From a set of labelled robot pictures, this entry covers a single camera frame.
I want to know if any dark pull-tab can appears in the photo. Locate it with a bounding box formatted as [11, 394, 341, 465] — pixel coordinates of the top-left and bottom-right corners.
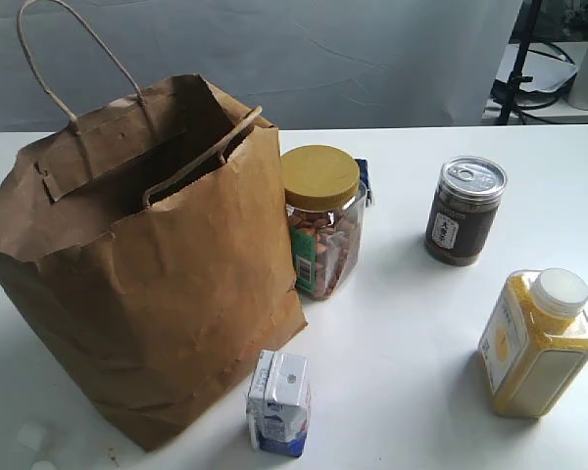
[424, 156, 508, 266]

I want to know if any brown paper bag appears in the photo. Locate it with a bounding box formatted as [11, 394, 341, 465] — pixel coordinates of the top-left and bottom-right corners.
[0, 0, 309, 452]

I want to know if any nut jar yellow lid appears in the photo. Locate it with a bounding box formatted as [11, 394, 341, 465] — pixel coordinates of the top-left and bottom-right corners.
[281, 145, 367, 300]

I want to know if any blue packet behind jar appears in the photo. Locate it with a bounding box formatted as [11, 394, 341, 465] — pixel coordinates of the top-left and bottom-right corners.
[355, 159, 374, 207]

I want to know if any small white blue milk carton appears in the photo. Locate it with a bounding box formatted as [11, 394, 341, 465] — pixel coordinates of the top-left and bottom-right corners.
[246, 350, 311, 458]

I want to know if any black tripod stand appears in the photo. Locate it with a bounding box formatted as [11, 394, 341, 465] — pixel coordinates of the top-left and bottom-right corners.
[495, 0, 543, 125]

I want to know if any yellow millet bottle white cap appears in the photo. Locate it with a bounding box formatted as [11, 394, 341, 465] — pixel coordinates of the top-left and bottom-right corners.
[477, 268, 588, 418]

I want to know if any black cable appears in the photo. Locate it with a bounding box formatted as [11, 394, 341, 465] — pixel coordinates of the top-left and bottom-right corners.
[487, 41, 588, 123]

